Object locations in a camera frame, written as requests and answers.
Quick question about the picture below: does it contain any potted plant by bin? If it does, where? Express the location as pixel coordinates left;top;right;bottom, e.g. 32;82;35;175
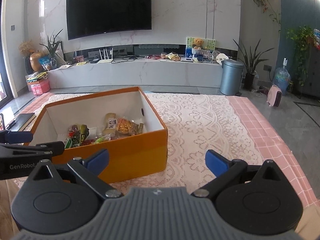
233;40;274;90

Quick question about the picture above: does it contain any grey drawer cabinet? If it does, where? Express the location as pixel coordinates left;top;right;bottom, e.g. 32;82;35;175
298;47;320;98

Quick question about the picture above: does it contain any white marble tv bench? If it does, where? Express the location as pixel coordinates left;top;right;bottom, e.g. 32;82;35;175
48;59;222;88

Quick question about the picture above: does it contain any green sausage snack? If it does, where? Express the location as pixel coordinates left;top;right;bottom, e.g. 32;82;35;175
64;138;73;149

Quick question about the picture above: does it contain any pink checked tablecloth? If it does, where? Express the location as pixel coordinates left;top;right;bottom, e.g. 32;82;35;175
19;91;317;208

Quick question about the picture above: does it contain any blue metal trash bin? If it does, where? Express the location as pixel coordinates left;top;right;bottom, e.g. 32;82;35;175
220;59;244;96

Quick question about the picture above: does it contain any pink storage box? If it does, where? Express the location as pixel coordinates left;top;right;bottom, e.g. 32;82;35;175
29;79;50;96

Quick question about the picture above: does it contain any green transparent snack bag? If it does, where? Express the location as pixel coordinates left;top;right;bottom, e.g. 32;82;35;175
94;134;111;144

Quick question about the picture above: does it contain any clear mixed snack packet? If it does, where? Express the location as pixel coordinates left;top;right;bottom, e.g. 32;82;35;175
68;125;78;138

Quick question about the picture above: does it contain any black notebook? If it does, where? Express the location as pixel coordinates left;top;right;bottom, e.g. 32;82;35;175
6;113;36;132

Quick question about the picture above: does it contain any teddy bear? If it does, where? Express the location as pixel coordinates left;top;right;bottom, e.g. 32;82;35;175
193;38;204;49

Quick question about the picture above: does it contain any white wifi router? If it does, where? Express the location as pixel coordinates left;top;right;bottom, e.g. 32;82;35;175
98;48;113;63

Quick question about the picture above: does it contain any pink space heater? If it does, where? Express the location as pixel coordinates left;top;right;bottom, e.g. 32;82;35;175
267;85;282;107

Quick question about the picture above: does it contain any green poster board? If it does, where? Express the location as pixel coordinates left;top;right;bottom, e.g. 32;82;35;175
186;37;216;50

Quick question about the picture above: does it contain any blue water bottle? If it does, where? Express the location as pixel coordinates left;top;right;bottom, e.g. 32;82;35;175
273;58;291;94

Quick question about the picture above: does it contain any black wall television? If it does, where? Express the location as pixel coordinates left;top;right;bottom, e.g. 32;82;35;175
66;0;152;40

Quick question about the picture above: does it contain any orange cardboard box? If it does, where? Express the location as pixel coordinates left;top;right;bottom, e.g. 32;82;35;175
31;87;168;183

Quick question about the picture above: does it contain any potted plant on bench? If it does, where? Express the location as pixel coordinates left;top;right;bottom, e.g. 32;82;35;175
40;29;63;68

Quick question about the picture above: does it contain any brown gourd vase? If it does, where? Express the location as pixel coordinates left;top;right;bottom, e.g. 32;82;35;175
29;51;44;72

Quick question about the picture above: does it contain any white backed snack packet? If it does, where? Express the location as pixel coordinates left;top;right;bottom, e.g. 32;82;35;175
86;127;101;140

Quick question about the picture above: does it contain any hanging ivy plant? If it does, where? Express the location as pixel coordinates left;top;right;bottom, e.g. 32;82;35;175
286;25;318;87

